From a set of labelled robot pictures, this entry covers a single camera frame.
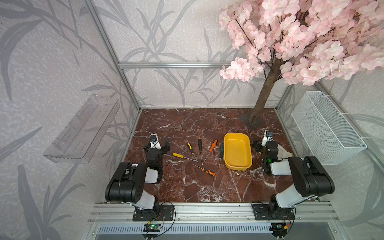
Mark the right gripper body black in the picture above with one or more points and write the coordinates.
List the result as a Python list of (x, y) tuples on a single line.
[(260, 148)]

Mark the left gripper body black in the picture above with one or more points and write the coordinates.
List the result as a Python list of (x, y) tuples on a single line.
[(162, 151)]

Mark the yellow plastic storage box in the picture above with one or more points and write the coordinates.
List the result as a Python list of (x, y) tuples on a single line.
[(237, 151)]

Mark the black yellow handle screwdriver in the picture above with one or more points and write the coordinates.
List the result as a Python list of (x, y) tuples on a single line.
[(192, 151)]

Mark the green black handle screwdriver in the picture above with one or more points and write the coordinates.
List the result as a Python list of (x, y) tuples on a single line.
[(221, 155)]

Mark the orange handle long screwdriver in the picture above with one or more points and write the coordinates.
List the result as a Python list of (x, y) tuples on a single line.
[(211, 149)]

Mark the orange black stubby screwdriver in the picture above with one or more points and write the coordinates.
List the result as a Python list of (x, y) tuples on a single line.
[(207, 171)]

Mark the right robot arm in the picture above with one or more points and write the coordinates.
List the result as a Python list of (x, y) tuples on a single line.
[(310, 180)]

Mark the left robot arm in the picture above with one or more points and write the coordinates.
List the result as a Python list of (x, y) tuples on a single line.
[(127, 183)]

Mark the white work glove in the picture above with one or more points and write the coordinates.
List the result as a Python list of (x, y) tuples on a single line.
[(283, 154)]

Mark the left circuit board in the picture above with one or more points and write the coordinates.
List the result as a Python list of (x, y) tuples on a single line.
[(152, 228)]

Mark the circuit board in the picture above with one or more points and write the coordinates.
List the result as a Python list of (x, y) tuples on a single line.
[(280, 228), (152, 228)]

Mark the right circuit board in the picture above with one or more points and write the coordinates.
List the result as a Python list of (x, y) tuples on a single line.
[(280, 228)]

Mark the pink blossom artificial tree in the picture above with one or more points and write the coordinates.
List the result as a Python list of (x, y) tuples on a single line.
[(302, 42)]

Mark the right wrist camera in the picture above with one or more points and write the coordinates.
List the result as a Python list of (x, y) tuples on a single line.
[(268, 136)]

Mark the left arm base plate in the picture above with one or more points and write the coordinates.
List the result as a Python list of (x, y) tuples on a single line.
[(163, 212)]

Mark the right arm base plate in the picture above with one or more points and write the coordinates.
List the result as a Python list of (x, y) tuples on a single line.
[(262, 212)]

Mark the white wire mesh basket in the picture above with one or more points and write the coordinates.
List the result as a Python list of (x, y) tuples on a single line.
[(328, 134)]

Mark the aluminium front rail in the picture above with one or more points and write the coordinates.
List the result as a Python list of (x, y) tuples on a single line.
[(223, 212)]

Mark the clear acrylic wall shelf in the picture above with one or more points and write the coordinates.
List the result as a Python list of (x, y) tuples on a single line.
[(79, 140)]

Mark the aluminium frame crossbar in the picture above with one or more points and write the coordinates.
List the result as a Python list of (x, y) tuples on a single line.
[(173, 65)]

